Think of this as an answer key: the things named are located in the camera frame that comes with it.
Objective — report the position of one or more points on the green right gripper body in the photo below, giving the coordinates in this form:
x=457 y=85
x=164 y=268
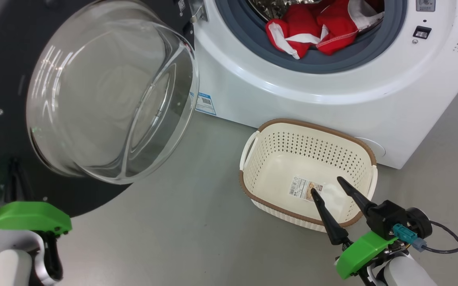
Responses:
x=362 y=252

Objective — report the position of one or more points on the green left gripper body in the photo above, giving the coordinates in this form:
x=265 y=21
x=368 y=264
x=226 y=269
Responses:
x=22 y=216

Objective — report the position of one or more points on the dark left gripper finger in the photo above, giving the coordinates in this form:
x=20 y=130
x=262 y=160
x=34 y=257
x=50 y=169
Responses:
x=13 y=182
x=26 y=186

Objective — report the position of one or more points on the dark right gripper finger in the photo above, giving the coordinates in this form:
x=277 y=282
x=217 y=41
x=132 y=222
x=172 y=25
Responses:
x=330 y=222
x=358 y=198

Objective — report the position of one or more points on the red and white garment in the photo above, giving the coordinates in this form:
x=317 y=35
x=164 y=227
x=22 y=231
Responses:
x=304 y=24

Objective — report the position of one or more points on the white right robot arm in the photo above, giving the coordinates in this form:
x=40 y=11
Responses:
x=404 y=274

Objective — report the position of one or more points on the cream perforated laundry basket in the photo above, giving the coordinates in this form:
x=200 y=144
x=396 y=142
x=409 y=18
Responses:
x=292 y=153

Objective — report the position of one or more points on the white front-load washing machine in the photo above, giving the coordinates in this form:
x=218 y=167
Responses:
x=292 y=93

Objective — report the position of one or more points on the black door latch socket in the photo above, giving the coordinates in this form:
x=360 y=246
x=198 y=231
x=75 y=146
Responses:
x=422 y=32

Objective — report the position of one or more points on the stainless steel washing machine drum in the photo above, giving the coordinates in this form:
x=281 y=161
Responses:
x=270 y=8

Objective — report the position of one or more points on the metal door hinge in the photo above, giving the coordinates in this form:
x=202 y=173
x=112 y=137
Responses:
x=198 y=12

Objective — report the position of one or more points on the round white filter cover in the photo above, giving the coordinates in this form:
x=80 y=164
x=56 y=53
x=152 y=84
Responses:
x=378 y=147

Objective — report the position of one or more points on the blue energy label sticker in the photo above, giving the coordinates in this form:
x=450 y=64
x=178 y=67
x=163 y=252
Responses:
x=205 y=104

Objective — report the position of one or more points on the grey warning sticker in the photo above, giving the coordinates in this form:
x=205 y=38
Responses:
x=425 y=4

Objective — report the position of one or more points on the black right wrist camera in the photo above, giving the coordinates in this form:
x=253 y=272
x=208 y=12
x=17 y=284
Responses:
x=392 y=214

